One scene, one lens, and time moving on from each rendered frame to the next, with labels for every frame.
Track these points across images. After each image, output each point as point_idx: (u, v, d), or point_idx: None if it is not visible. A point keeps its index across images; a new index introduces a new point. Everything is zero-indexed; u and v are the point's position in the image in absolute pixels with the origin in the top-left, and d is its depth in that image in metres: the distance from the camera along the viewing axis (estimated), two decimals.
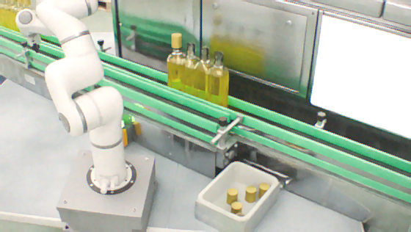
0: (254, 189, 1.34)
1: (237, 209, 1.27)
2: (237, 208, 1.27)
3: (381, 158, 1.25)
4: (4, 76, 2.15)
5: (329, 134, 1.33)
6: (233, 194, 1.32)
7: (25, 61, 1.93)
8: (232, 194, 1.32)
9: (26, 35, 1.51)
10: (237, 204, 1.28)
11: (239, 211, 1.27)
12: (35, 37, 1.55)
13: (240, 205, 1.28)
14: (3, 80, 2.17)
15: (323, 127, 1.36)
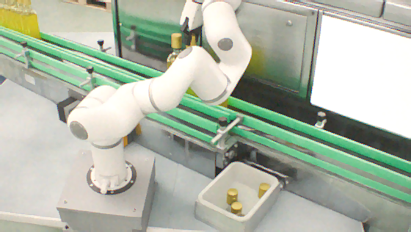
0: (191, 34, 1.45)
1: (237, 209, 1.27)
2: (237, 208, 1.27)
3: (381, 158, 1.25)
4: (4, 76, 2.15)
5: (329, 134, 1.33)
6: (233, 194, 1.32)
7: (25, 61, 1.93)
8: (232, 194, 1.32)
9: None
10: (237, 204, 1.28)
11: (239, 211, 1.27)
12: None
13: (240, 205, 1.28)
14: (3, 80, 2.17)
15: (323, 127, 1.36)
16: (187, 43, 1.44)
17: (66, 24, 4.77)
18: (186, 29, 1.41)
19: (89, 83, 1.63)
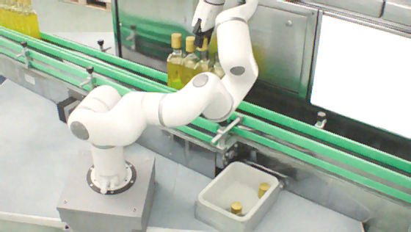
0: (191, 37, 1.46)
1: (237, 209, 1.27)
2: (237, 208, 1.27)
3: (381, 158, 1.25)
4: (4, 76, 2.15)
5: (329, 134, 1.33)
6: (206, 37, 1.40)
7: (25, 61, 1.93)
8: (206, 37, 1.40)
9: None
10: (237, 204, 1.28)
11: (239, 211, 1.27)
12: None
13: (240, 205, 1.28)
14: (3, 80, 2.17)
15: (323, 127, 1.36)
16: (199, 45, 1.39)
17: (66, 24, 4.77)
18: (198, 31, 1.37)
19: (89, 83, 1.63)
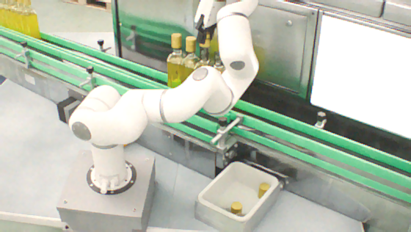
0: (191, 37, 1.46)
1: (237, 209, 1.27)
2: (237, 208, 1.27)
3: (381, 158, 1.25)
4: (4, 76, 2.15)
5: (329, 134, 1.33)
6: (209, 32, 1.41)
7: (25, 61, 1.93)
8: (209, 33, 1.40)
9: None
10: (237, 204, 1.28)
11: (239, 211, 1.27)
12: None
13: (240, 205, 1.28)
14: (3, 80, 2.17)
15: (323, 127, 1.36)
16: (202, 41, 1.40)
17: (66, 24, 4.77)
18: (201, 26, 1.37)
19: (89, 83, 1.63)
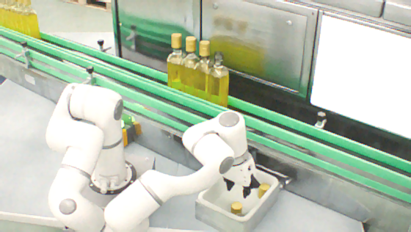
0: (191, 37, 1.46)
1: (237, 209, 1.27)
2: (237, 208, 1.27)
3: (381, 158, 1.25)
4: (4, 76, 2.15)
5: (329, 134, 1.33)
6: (209, 42, 1.42)
7: (25, 61, 1.93)
8: (209, 42, 1.42)
9: (240, 156, 1.09)
10: (237, 204, 1.28)
11: (239, 211, 1.27)
12: None
13: (240, 205, 1.28)
14: (3, 80, 2.17)
15: (323, 127, 1.36)
16: (228, 187, 1.26)
17: (66, 24, 4.77)
18: None
19: (89, 83, 1.63)
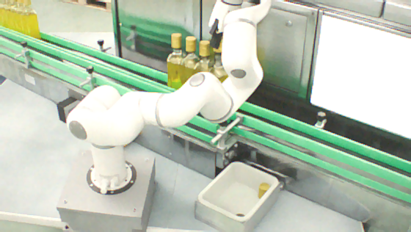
0: (191, 37, 1.46)
1: None
2: (222, 37, 1.37)
3: (381, 158, 1.25)
4: (4, 76, 2.15)
5: (329, 134, 1.33)
6: (209, 42, 1.42)
7: (25, 61, 1.93)
8: (209, 42, 1.42)
9: None
10: None
11: None
12: None
13: None
14: (3, 80, 2.17)
15: (323, 127, 1.36)
16: (216, 46, 1.37)
17: (66, 24, 4.77)
18: (215, 31, 1.34)
19: (89, 83, 1.63)
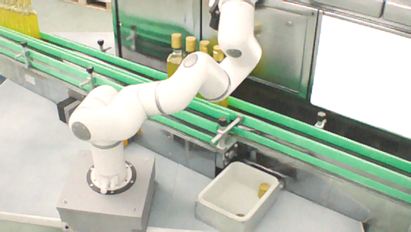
0: (191, 37, 1.46)
1: None
2: None
3: (381, 158, 1.25)
4: (4, 76, 2.15)
5: (329, 134, 1.33)
6: (209, 42, 1.42)
7: (25, 61, 1.93)
8: (209, 42, 1.42)
9: None
10: (217, 46, 1.39)
11: None
12: None
13: (219, 45, 1.40)
14: (3, 80, 2.17)
15: (323, 127, 1.36)
16: (215, 27, 1.33)
17: (66, 24, 4.77)
18: (214, 12, 1.30)
19: (89, 83, 1.63)
